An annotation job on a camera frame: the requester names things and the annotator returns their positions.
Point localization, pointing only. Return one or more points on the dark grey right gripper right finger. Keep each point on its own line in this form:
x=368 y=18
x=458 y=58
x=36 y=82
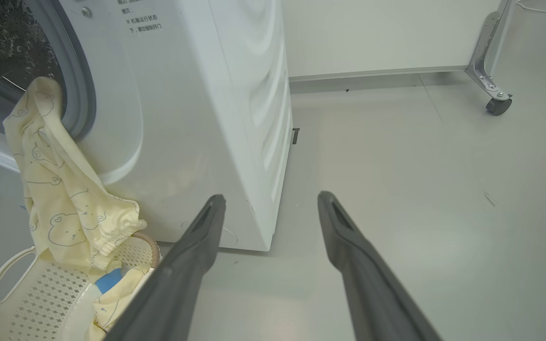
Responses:
x=372 y=293

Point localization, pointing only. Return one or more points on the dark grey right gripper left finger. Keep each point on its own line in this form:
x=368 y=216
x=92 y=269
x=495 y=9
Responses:
x=178 y=284

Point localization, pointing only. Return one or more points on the cream garment with blue cuffs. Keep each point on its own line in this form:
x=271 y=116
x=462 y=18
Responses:
x=116 y=293

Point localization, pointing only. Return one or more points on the cream bear-print trousers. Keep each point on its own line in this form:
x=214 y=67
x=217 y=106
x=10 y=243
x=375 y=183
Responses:
x=59 y=189

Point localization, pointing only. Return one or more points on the cream perforated laundry basket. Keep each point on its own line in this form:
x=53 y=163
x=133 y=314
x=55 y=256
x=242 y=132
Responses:
x=40 y=293

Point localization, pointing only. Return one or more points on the white front-load washing machine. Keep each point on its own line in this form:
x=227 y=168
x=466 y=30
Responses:
x=197 y=118

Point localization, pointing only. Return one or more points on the grey rubber door seal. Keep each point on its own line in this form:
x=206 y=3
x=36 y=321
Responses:
x=82 y=85

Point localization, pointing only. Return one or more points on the black caster wheel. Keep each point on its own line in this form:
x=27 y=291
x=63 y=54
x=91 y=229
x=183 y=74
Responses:
x=498 y=106

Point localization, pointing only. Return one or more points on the white partition panel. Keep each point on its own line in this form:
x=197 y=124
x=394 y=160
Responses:
x=372 y=33

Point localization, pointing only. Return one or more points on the printed text label on washer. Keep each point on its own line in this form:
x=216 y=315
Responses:
x=142 y=19

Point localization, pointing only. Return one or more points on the metal partition support bracket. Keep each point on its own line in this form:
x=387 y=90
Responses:
x=484 y=57

